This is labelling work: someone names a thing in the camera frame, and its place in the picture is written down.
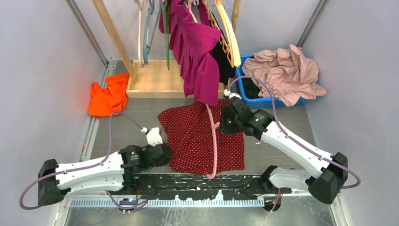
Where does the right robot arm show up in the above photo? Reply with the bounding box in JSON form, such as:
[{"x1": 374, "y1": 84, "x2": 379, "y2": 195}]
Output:
[{"x1": 219, "y1": 95, "x2": 348, "y2": 204}]

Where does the black garment in bin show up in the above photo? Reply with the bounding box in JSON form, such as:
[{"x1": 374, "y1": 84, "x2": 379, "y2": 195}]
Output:
[{"x1": 241, "y1": 78, "x2": 260, "y2": 99}]

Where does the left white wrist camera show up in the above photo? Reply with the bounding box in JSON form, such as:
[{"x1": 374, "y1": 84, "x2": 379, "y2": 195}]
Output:
[{"x1": 146, "y1": 127, "x2": 163, "y2": 146}]

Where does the orange garment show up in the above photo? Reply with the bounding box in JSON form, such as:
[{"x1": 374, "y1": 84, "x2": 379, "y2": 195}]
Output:
[{"x1": 88, "y1": 73, "x2": 130, "y2": 117}]

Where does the light blue hanger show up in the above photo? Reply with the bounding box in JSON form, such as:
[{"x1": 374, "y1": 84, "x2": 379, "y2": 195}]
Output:
[{"x1": 223, "y1": 0, "x2": 232, "y2": 24}]

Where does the pink plastic hanger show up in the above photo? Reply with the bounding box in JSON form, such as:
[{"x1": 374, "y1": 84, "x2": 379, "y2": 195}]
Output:
[{"x1": 205, "y1": 105, "x2": 220, "y2": 179}]

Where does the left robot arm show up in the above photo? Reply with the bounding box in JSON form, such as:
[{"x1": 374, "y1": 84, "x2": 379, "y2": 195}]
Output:
[{"x1": 38, "y1": 143, "x2": 172, "y2": 206}]

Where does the magenta skirt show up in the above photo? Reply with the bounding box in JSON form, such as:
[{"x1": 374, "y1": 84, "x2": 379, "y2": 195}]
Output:
[{"x1": 167, "y1": 0, "x2": 221, "y2": 106}]

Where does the blue plastic bin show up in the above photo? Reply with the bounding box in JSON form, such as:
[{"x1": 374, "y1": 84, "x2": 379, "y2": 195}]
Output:
[{"x1": 235, "y1": 55, "x2": 308, "y2": 110}]

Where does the light wooden hanger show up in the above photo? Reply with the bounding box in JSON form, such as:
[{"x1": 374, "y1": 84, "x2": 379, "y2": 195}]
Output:
[{"x1": 213, "y1": 0, "x2": 241, "y2": 67}]

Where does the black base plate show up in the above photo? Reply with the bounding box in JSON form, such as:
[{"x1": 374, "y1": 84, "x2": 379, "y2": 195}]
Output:
[{"x1": 110, "y1": 173, "x2": 277, "y2": 201}]

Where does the aluminium rail frame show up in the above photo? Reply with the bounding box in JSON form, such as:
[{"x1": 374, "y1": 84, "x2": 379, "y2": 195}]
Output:
[{"x1": 58, "y1": 175, "x2": 342, "y2": 209}]

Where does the pink garment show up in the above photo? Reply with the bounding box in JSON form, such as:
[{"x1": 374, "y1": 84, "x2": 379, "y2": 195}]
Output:
[{"x1": 242, "y1": 44, "x2": 327, "y2": 107}]

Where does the teal blue hanger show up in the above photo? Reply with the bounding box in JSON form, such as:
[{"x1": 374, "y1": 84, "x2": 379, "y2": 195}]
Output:
[{"x1": 142, "y1": 0, "x2": 162, "y2": 65}]

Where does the cream hanger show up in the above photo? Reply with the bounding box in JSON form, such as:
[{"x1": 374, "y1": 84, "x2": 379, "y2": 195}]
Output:
[{"x1": 134, "y1": 0, "x2": 144, "y2": 67}]

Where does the black skirt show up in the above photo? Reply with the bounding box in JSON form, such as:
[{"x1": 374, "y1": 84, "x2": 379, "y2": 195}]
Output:
[{"x1": 209, "y1": 19, "x2": 236, "y2": 85}]

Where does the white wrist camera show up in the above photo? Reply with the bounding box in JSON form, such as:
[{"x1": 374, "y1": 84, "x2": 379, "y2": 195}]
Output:
[
  {"x1": 223, "y1": 89, "x2": 242, "y2": 99},
  {"x1": 146, "y1": 127, "x2": 163, "y2": 146}
]

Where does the wooden hanger rack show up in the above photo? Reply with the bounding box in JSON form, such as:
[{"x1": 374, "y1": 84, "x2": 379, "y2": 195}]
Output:
[{"x1": 93, "y1": 0, "x2": 226, "y2": 98}]

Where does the green hanger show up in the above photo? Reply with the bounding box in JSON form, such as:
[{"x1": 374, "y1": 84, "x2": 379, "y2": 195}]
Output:
[{"x1": 161, "y1": 0, "x2": 170, "y2": 70}]

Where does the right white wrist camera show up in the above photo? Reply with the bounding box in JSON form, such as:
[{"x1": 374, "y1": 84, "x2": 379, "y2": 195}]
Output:
[{"x1": 223, "y1": 89, "x2": 242, "y2": 99}]

